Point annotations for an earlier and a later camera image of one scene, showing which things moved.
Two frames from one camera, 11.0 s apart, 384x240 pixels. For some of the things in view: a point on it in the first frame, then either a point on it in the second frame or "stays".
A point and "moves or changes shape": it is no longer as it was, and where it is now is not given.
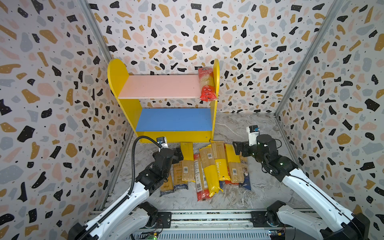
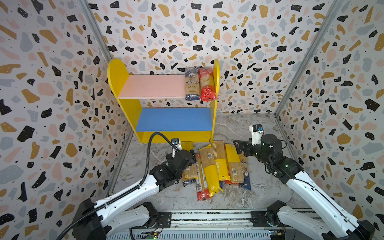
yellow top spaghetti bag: x=188 y=166 stays
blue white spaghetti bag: x=166 y=187 moves or changes shape
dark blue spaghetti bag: x=178 y=183 moves or changes shape
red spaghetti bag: x=208 y=89 stays
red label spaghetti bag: x=201 y=194 stays
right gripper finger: x=237 y=146 stays
